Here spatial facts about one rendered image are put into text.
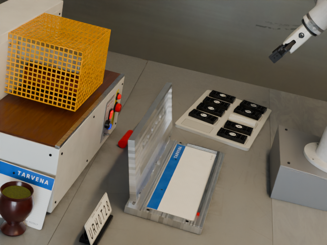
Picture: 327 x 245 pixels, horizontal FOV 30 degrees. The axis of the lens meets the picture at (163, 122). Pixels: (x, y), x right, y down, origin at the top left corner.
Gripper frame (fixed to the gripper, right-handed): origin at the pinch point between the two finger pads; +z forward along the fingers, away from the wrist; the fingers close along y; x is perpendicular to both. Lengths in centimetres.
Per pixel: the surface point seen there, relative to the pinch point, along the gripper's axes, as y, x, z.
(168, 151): -50, 3, 30
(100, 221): -97, 4, 30
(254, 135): -16.8, -15.5, 20.1
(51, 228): -103, 11, 38
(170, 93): -43, 16, 20
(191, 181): -63, -7, 24
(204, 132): -27.4, -2.5, 28.5
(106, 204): -91, 6, 30
